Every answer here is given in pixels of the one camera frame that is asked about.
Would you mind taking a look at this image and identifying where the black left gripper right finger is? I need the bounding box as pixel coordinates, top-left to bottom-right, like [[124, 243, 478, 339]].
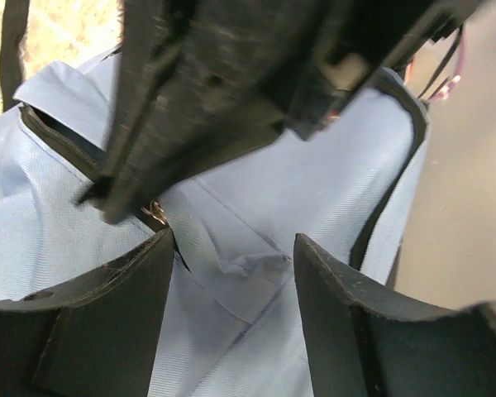
[[293, 234, 496, 397]]

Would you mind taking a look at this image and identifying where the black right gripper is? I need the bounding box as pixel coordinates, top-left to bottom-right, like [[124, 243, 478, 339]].
[[79, 1, 480, 223]]

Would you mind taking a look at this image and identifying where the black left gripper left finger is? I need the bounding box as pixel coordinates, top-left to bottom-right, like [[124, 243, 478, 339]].
[[0, 229, 174, 396]]

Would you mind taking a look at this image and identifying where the blue student backpack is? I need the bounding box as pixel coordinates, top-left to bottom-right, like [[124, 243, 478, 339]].
[[0, 55, 428, 396]]

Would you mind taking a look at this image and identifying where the black backpack strap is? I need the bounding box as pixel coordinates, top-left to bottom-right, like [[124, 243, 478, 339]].
[[0, 0, 32, 112]]

